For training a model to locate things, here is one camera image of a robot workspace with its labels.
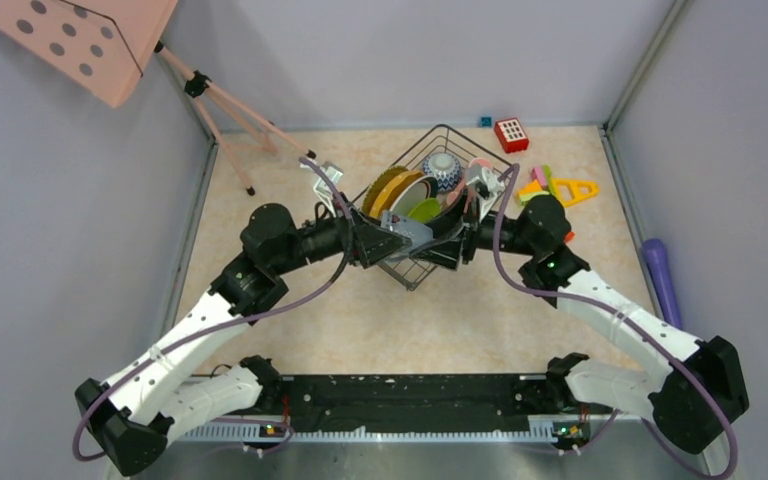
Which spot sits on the grey white mug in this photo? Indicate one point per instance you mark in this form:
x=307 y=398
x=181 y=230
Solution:
x=417 y=233

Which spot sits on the red patterned bowl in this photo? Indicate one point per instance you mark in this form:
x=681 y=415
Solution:
x=445 y=168

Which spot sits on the yellow polka dot plate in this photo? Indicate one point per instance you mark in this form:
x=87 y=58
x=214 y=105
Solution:
x=392 y=190

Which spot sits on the red toy block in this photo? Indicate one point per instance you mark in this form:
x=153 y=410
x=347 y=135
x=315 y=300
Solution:
x=511 y=135

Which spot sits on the large pink mug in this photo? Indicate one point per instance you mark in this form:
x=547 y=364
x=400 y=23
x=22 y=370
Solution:
x=479 y=164

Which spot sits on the colourful toy block stack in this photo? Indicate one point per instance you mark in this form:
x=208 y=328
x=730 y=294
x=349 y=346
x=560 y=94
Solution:
x=539 y=185

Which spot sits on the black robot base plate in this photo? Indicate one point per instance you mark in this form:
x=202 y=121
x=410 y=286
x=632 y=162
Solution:
x=430 y=403

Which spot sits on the grey wire dish rack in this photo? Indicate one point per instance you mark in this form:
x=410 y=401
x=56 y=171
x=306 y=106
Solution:
x=442 y=139

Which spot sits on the pink tripod stand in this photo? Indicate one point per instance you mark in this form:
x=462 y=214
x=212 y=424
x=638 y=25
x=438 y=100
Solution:
x=199 y=87

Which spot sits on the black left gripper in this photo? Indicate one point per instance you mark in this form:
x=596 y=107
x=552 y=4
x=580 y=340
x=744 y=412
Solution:
x=373 y=243

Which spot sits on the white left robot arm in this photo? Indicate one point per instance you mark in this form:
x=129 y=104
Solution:
x=135 y=414

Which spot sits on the yellow triangle toy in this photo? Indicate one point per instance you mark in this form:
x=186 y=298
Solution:
x=571 y=191

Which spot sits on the pink dotted board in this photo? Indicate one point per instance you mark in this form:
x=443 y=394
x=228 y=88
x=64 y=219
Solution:
x=103 y=45

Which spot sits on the purple handle tool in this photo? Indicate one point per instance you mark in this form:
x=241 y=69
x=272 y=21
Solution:
x=657 y=261

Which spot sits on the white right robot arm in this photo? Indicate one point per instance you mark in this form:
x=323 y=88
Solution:
x=691 y=390

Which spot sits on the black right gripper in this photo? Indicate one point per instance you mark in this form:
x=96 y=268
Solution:
x=446 y=227

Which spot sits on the lime green plate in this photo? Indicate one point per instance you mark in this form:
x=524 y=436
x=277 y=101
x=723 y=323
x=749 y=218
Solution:
x=425 y=211

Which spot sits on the white plate teal rim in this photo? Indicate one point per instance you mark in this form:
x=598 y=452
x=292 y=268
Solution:
x=417 y=192

